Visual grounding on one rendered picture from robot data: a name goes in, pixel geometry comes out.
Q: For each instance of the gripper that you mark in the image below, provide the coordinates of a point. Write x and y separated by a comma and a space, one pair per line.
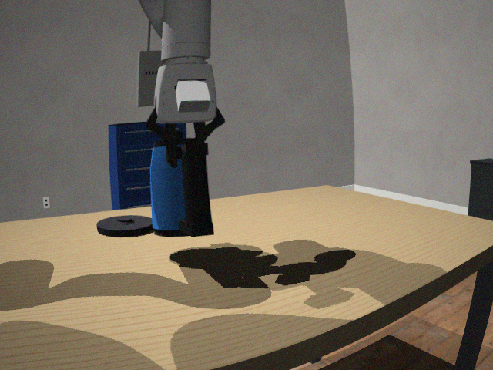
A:
166, 109

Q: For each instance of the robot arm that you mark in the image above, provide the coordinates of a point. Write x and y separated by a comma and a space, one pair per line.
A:
185, 25

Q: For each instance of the blue kettle with black handle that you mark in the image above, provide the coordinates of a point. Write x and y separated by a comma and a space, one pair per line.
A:
180, 198

